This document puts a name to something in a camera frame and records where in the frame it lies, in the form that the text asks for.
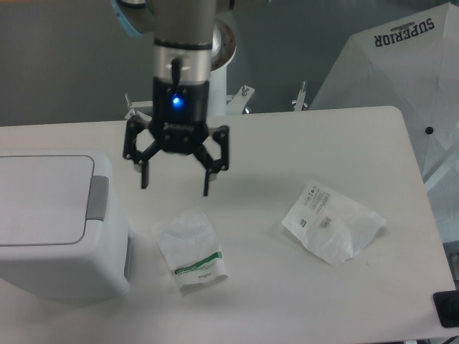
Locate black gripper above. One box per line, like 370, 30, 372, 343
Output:
122, 75, 231, 197

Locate white trash can grey button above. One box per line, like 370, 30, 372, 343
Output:
1, 148, 132, 299

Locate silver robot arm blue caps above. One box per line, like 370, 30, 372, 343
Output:
112, 1, 264, 193

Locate white pouch green stripe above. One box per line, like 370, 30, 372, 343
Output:
151, 208, 228, 295

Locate white printed plastic pouch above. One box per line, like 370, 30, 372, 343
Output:
282, 178, 386, 267

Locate white umbrella superior print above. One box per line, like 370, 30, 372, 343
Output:
311, 3, 458, 255

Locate black device table corner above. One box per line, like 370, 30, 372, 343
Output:
432, 290, 458, 328

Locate white metal base frame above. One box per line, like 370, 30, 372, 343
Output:
124, 80, 308, 120

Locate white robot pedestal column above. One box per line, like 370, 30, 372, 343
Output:
207, 19, 237, 118

